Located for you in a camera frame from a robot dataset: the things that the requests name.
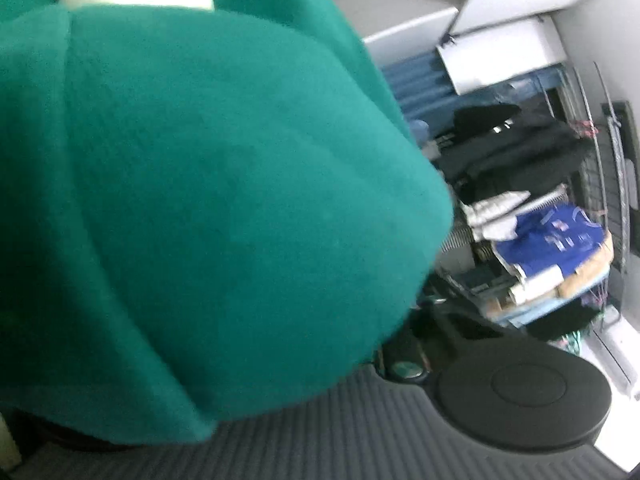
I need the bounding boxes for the green hoodie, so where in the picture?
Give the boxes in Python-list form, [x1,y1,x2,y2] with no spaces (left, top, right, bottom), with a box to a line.
[0,0,456,447]

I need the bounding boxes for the grey ribbed vent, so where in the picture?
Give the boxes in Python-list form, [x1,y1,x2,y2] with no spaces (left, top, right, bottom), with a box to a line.
[441,226,474,254]

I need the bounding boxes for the small black garment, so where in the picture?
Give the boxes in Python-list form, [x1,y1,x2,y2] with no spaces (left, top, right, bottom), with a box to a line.
[452,104,522,136]

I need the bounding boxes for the blue printed garment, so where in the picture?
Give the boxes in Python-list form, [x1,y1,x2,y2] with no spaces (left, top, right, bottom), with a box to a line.
[499,204,609,282]

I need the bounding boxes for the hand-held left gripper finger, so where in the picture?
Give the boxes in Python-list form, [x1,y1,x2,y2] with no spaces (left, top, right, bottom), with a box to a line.
[377,280,506,388]

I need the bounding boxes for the large black coat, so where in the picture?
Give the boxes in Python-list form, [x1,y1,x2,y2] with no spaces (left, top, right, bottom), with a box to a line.
[436,112,594,202]

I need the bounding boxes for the white folded clothes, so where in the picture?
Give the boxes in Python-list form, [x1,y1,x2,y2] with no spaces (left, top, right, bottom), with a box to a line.
[460,190,532,242]

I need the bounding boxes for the blue curtain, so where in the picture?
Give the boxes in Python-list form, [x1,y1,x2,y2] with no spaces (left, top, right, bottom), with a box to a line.
[372,52,566,136]

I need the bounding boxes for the white panel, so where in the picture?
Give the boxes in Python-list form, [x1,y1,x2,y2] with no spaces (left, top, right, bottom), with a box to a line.
[436,15,569,97]

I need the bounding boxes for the beige cloth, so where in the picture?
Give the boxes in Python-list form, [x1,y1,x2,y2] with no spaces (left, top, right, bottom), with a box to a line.
[562,237,617,303]

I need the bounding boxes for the metal wire rack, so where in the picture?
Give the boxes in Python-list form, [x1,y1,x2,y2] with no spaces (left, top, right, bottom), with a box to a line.
[544,60,640,281]

